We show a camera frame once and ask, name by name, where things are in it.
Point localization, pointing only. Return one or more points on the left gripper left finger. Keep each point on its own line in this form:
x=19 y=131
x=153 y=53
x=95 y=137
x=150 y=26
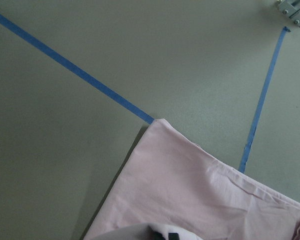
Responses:
x=157 y=236

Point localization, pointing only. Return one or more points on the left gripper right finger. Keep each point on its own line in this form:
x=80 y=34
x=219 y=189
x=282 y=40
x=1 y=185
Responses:
x=173 y=236

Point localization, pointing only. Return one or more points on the pink Snoopy t-shirt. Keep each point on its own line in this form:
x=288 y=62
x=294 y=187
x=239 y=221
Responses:
x=169 y=180

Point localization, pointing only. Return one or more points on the aluminium frame post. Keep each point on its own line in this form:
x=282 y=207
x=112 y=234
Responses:
x=291 y=9

